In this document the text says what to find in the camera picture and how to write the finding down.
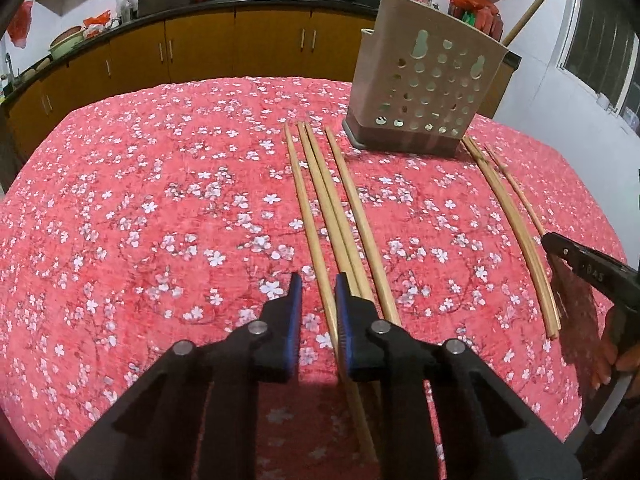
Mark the pale green basin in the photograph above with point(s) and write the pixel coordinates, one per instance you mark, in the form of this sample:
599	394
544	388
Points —
65	45

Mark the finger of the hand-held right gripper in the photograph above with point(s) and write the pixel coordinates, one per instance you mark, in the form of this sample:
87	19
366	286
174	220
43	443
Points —
590	267

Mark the person's right hand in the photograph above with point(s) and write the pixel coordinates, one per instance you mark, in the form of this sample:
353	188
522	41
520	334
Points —
607	355

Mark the beige perforated utensil holder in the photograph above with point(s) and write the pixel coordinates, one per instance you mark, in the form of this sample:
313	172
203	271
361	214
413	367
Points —
425	85

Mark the clear plastic bag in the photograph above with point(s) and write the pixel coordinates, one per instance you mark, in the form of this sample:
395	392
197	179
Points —
127	5

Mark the green bottle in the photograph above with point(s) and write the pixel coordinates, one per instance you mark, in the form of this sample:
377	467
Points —
470	19

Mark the small red plastic bag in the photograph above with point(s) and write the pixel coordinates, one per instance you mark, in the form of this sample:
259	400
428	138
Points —
97	21

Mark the small cup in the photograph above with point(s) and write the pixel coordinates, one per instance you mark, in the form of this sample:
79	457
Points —
603	101

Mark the barred window with sill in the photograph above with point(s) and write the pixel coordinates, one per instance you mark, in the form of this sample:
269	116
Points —
600	45

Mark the clear plastic container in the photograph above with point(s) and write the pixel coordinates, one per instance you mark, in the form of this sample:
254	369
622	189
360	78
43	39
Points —
631	117

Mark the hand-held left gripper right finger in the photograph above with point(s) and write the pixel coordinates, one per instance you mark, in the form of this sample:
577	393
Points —
344	325

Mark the black kitchen countertop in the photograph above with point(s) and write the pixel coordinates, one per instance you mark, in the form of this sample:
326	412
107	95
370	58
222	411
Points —
235	2

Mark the wooden rod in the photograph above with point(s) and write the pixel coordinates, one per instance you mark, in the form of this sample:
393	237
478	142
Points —
532	10

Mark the metal faucet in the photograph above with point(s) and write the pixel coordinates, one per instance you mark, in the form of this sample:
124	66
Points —
7	67

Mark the hanging red plastic bag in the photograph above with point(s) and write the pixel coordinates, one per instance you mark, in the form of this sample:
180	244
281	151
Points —
20	25

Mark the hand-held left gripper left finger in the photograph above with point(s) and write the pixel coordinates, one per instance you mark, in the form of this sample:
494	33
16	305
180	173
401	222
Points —
295	320

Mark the wooden base kitchen cabinets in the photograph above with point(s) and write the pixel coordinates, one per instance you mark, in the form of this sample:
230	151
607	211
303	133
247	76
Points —
200	45

